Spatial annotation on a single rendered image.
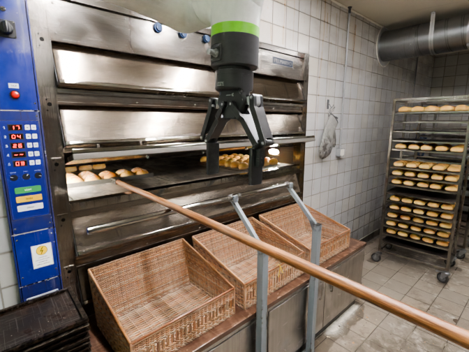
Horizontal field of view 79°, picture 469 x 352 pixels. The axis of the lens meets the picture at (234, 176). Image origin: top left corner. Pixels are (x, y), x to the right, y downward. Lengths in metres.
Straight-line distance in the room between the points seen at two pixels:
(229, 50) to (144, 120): 1.12
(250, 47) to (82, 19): 1.13
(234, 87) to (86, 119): 1.07
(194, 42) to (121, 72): 0.49
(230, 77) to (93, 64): 1.08
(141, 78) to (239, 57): 1.11
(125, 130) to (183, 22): 0.99
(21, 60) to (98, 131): 0.39
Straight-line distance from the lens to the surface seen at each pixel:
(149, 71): 1.66
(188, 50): 1.81
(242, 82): 0.56
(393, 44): 3.80
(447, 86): 5.74
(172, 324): 1.37
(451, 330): 0.69
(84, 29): 1.59
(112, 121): 1.56
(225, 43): 0.56
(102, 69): 1.56
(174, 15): 0.64
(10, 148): 1.44
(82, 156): 1.36
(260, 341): 1.71
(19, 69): 1.46
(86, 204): 1.56
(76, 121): 1.52
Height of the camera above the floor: 1.56
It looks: 11 degrees down
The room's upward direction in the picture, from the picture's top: straight up
